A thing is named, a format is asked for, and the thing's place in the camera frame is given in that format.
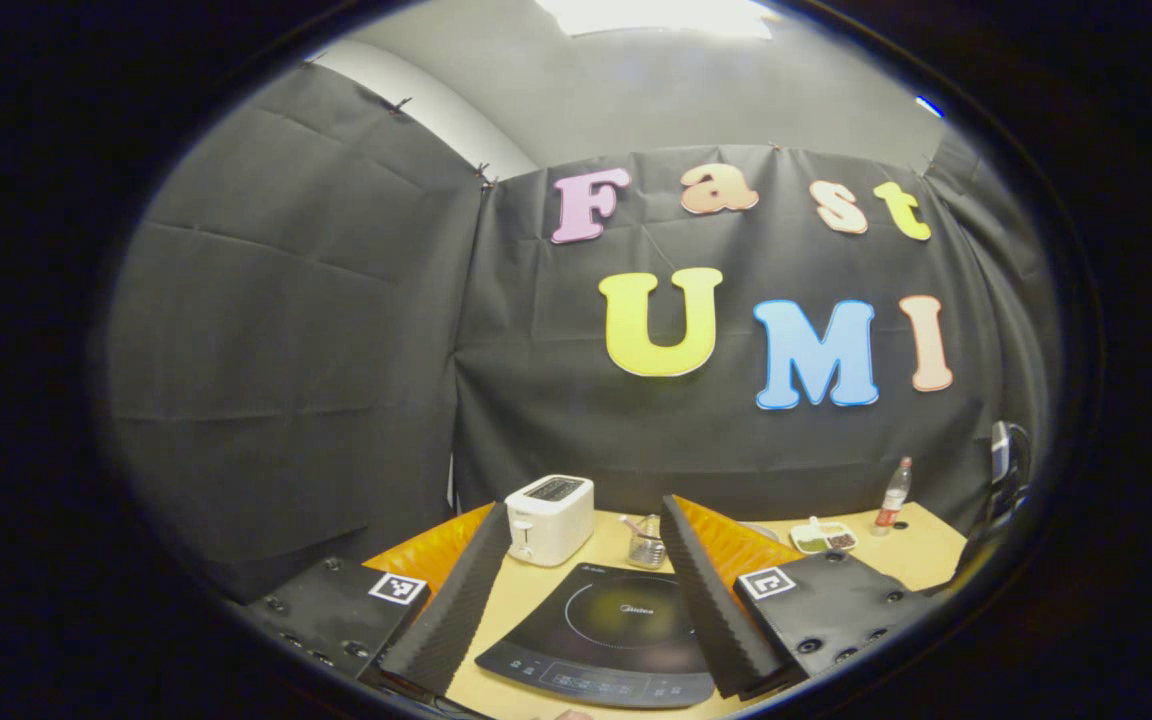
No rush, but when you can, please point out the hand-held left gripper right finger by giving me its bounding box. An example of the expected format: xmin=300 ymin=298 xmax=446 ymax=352
xmin=658 ymin=494 xmax=947 ymax=701

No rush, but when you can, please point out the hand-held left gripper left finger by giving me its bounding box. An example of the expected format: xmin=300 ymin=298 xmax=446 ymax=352
xmin=236 ymin=502 xmax=514 ymax=706

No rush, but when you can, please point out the black induction cooktop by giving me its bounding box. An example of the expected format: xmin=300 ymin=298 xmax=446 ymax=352
xmin=474 ymin=562 xmax=717 ymax=709

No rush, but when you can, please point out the white toaster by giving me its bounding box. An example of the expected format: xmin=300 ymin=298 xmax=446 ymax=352
xmin=504 ymin=474 xmax=596 ymax=568

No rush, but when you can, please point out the white divided dish with beans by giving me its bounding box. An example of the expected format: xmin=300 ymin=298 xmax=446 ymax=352
xmin=789 ymin=517 xmax=858 ymax=555

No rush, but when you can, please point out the clear plastic bottle red label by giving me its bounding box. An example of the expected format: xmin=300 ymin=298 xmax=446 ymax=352
xmin=874 ymin=457 xmax=913 ymax=536

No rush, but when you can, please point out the black backdrop cloth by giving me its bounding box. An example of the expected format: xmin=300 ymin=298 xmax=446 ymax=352
xmin=101 ymin=60 xmax=1052 ymax=601

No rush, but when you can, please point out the large ceiling light panel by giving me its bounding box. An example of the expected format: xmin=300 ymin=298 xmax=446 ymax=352
xmin=536 ymin=0 xmax=775 ymax=39

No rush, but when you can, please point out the wire utensil holder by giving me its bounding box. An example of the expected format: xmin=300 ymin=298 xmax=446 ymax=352
xmin=624 ymin=514 xmax=665 ymax=570

